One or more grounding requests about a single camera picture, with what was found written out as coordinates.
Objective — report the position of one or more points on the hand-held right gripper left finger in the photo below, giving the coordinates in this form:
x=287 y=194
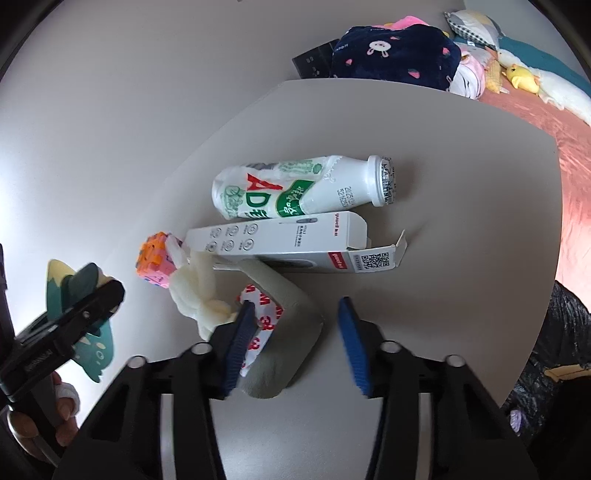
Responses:
x=238 y=350

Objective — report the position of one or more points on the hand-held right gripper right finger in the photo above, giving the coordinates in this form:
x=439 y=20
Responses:
x=353 y=346

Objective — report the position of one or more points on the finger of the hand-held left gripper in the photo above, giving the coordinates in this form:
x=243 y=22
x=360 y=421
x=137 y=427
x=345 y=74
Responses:
x=87 y=309

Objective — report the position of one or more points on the red and white printed wrapper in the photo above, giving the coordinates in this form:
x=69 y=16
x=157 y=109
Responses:
x=265 y=323

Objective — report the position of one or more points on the teal and yellow cartoon packet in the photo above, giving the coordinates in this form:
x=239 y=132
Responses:
x=99 y=355

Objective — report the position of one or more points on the grey sock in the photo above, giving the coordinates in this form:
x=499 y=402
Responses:
x=291 y=350

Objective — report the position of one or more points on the white bottle with green label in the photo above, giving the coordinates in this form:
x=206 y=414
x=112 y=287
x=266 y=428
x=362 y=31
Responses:
x=295 y=189

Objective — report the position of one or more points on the purple cloth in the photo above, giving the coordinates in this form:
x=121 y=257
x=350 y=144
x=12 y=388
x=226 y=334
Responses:
x=516 y=422

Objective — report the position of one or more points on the black garbage bag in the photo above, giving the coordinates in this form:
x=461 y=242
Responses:
x=558 y=369

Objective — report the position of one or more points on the person's left hand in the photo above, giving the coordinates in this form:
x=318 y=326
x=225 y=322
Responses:
x=67 y=415

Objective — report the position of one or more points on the white plush toy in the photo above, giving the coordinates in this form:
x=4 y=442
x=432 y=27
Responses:
x=196 y=290

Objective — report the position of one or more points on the colourful toy cube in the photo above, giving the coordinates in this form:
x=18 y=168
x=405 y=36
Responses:
x=154 y=263

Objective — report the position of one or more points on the long white cardboard box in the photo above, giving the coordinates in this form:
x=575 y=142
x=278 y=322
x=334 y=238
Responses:
x=286 y=244

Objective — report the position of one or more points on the pink bed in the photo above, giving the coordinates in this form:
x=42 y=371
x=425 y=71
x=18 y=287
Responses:
x=577 y=184

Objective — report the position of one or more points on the black power strip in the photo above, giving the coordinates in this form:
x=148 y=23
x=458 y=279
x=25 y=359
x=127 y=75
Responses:
x=316 y=60

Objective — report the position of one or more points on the pink and white cloth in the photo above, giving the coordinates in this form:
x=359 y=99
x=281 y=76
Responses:
x=468 y=74

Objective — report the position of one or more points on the navy printed blanket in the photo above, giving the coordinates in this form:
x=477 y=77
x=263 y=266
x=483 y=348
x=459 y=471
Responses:
x=397 y=53

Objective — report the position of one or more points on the yellow duck plush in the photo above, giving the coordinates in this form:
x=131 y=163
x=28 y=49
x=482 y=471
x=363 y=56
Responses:
x=521 y=78

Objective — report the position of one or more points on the white goose plush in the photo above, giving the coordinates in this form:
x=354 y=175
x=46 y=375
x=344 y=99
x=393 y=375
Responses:
x=561 y=92

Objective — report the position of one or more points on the checkered pillow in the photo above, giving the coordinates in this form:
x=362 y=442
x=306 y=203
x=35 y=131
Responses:
x=473 y=27

